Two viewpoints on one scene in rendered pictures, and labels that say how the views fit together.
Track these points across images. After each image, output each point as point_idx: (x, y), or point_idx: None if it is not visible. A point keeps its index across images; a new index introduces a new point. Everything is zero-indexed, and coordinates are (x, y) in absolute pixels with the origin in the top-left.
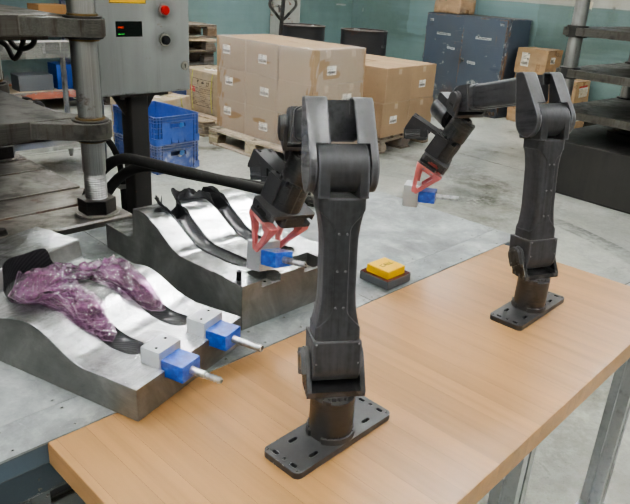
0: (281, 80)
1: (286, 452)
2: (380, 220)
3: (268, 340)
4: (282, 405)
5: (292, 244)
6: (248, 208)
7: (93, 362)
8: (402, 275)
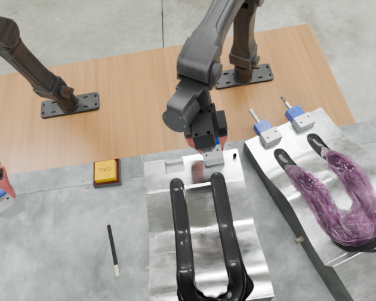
0: None
1: (266, 73)
2: (2, 278)
3: (226, 146)
4: (249, 100)
5: (163, 193)
6: (160, 263)
7: (336, 135)
8: (102, 160)
